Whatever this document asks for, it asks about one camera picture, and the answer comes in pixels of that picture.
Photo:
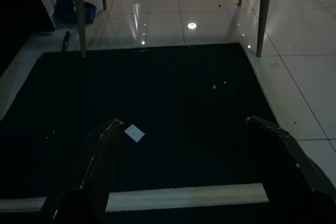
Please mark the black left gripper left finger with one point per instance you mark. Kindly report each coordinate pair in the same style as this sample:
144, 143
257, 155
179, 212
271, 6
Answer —
89, 182

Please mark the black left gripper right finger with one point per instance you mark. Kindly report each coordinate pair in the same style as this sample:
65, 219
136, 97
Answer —
288, 182

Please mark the white square paper sheet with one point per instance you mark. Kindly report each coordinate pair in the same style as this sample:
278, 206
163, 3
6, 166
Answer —
134, 132

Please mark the white floor threshold strip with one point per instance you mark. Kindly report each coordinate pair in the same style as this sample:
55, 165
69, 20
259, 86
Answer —
183, 195

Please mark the black floor mat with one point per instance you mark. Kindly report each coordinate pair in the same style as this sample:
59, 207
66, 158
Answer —
183, 216
157, 103

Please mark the black plastic strip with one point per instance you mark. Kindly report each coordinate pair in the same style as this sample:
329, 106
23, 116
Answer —
65, 41

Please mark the blue plastic dustpan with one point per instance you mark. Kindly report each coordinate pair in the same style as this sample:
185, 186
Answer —
64, 9

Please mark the dark cabinet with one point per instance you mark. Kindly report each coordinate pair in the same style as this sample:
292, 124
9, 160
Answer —
15, 3

